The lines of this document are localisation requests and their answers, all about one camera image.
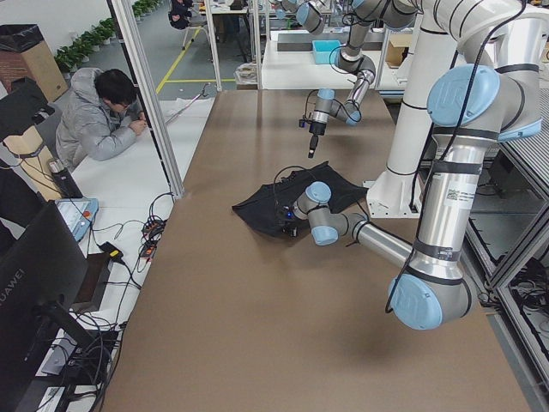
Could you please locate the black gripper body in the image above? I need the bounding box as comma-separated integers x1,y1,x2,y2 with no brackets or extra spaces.
299,118,326,159
276,204,299,238

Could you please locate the black printed t-shirt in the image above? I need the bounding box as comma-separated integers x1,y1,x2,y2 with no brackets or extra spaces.
232,161,370,239

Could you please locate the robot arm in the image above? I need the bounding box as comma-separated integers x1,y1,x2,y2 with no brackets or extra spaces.
289,1,548,330
301,1,417,158

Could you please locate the orange grey usb hub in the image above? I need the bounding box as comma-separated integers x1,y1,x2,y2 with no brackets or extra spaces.
139,239,158,260

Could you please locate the black power adapter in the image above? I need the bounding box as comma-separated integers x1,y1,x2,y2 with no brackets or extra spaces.
99,241,124,264

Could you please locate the blue teach pendant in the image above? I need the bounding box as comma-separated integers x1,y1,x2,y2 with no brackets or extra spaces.
55,198,99,241

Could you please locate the person in grey jacket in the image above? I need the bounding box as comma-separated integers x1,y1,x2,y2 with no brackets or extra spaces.
56,68,148,171

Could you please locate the black huawei monitor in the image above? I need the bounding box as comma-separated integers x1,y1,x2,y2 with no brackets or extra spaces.
1,202,93,411

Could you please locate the cardboard box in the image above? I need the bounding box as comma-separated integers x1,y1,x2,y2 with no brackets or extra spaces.
1,24,68,101

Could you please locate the aluminium frame post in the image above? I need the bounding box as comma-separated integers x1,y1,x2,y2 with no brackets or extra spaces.
106,0,184,199

